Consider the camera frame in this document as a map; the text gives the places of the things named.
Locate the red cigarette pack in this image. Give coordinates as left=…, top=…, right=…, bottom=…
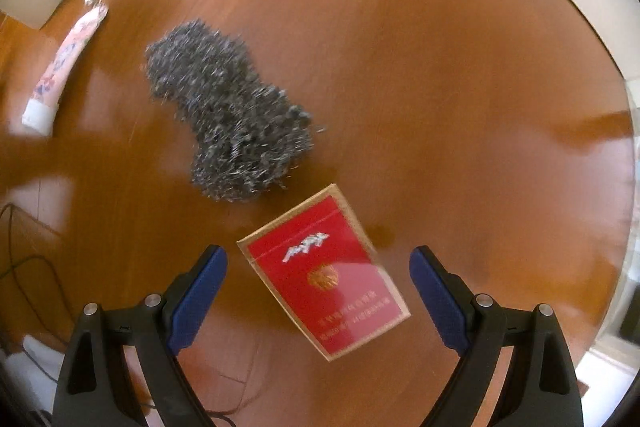
left=238, top=184, right=410, bottom=361

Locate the steel wool scrubber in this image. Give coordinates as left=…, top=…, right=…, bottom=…
left=145, top=20, right=312, bottom=202

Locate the white tube with cap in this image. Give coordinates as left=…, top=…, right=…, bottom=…
left=21, top=0, right=108, bottom=136

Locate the black cable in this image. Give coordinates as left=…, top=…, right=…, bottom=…
left=0, top=201, right=262, bottom=423

